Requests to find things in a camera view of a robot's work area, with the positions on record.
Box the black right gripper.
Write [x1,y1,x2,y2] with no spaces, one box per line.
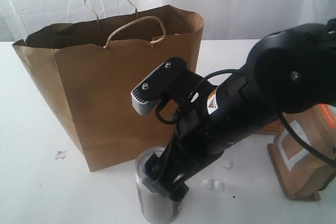
[144,73,277,202]

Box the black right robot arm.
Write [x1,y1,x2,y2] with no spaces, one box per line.
[143,19,335,202]

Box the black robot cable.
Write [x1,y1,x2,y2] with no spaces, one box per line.
[154,69,336,166]

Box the white pebble near carton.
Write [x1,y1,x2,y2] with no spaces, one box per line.
[222,158,233,169]

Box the clear plastic scrap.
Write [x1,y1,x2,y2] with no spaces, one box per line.
[55,150,67,160]

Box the brown paper bag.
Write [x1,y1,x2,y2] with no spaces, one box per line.
[13,5,204,172]

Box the brown kraft pouch orange label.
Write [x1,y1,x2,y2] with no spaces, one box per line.
[267,104,335,201]

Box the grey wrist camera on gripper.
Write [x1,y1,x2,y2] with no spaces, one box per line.
[131,57,187,116]

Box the spaghetti pasta packet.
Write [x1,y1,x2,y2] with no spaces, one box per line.
[257,120,283,134]

